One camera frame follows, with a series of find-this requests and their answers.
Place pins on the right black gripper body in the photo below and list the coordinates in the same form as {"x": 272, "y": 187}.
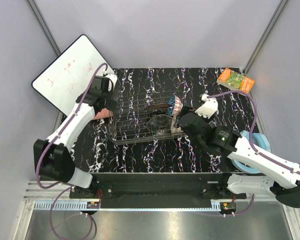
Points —
{"x": 209, "y": 122}

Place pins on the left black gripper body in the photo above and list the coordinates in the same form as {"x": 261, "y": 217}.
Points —
{"x": 110, "y": 103}

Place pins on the pink plastic cup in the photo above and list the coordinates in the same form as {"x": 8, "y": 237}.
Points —
{"x": 104, "y": 113}

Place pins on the wire dish rack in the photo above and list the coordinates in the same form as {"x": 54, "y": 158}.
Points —
{"x": 128, "y": 123}

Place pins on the red floral plate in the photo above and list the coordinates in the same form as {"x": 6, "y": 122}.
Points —
{"x": 157, "y": 106}

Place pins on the brown patterned ceramic bowl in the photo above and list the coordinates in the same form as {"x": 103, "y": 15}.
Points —
{"x": 174, "y": 129}

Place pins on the blue orange patterned bowl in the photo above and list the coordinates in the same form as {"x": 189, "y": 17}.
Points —
{"x": 175, "y": 106}

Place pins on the clear glass square plate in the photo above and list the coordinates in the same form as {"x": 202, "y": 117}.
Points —
{"x": 159, "y": 125}

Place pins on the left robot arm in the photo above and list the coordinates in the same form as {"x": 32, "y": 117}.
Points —
{"x": 52, "y": 156}

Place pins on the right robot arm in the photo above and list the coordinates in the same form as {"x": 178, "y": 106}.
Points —
{"x": 279, "y": 178}

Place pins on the light blue headphones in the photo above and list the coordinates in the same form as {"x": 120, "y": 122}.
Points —
{"x": 258, "y": 139}

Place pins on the white whiteboard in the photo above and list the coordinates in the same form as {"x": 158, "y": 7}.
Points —
{"x": 69, "y": 75}

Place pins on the orange green book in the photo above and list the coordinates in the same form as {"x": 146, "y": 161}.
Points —
{"x": 235, "y": 81}

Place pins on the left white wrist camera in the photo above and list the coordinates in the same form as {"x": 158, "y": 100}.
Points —
{"x": 112, "y": 81}

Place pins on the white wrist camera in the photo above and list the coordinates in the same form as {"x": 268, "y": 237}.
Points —
{"x": 112, "y": 81}
{"x": 208, "y": 108}

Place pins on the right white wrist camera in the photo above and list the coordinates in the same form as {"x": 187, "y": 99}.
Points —
{"x": 208, "y": 108}

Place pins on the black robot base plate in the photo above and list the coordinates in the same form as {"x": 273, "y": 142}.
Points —
{"x": 204, "y": 185}

